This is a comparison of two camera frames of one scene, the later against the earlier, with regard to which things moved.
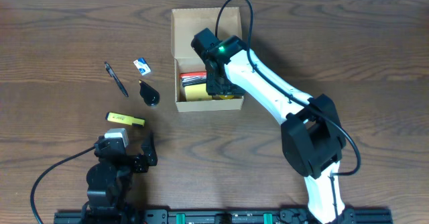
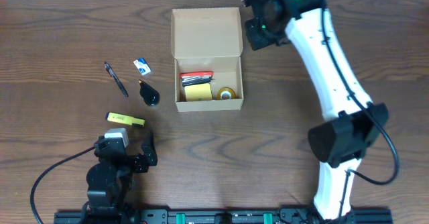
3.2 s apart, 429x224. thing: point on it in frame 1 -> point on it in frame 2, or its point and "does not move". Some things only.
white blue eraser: [143, 66] does not move
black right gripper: [220, 84] -> [256, 35]
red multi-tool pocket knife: [193, 78] does not move
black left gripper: [135, 161] does not move
